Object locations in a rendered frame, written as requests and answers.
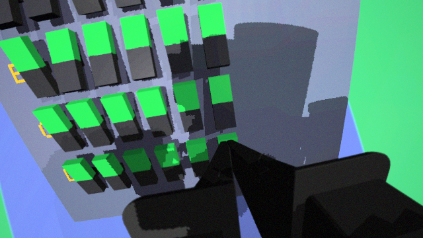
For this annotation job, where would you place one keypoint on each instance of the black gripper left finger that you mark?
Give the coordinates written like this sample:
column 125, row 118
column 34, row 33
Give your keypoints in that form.
column 210, row 205

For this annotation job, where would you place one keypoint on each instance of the grey switch panel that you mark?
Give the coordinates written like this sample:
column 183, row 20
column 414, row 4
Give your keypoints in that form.
column 118, row 99

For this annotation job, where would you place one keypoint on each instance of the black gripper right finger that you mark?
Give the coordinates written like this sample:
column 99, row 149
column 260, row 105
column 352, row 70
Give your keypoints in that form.
column 275, row 192

